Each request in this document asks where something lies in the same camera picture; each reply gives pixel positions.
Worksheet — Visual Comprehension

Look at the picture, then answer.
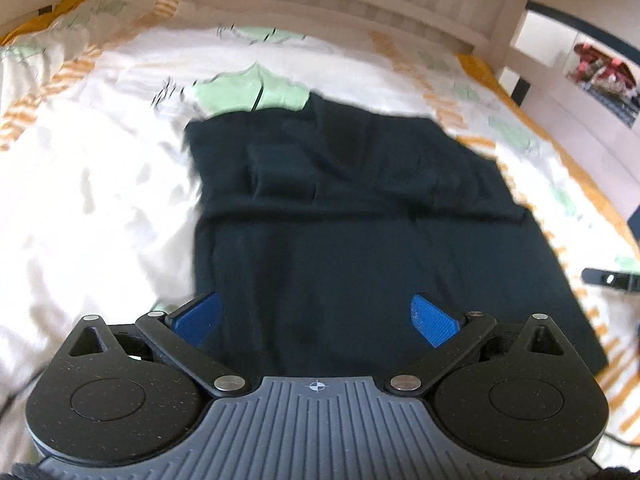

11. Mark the red clothes pile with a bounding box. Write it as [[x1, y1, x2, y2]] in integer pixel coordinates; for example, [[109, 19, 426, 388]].
[[567, 42, 640, 128]]

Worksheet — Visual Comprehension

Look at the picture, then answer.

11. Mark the white patterned duvet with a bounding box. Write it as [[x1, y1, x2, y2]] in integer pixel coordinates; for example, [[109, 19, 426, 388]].
[[0, 0, 640, 466]]

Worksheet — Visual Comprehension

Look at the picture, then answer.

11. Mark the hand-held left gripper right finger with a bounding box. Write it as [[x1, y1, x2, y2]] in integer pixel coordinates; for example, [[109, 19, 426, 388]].
[[382, 292, 576, 395]]

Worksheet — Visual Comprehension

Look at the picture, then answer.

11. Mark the dark navy zip hoodie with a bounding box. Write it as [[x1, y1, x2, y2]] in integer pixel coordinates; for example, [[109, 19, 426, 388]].
[[184, 94, 609, 378]]

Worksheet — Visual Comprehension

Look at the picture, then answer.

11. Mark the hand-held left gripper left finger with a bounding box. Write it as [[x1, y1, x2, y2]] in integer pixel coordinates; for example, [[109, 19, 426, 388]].
[[52, 291, 252, 395]]

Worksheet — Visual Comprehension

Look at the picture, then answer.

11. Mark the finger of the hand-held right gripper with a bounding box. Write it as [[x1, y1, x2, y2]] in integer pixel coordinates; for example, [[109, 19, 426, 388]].
[[581, 267, 640, 295]]

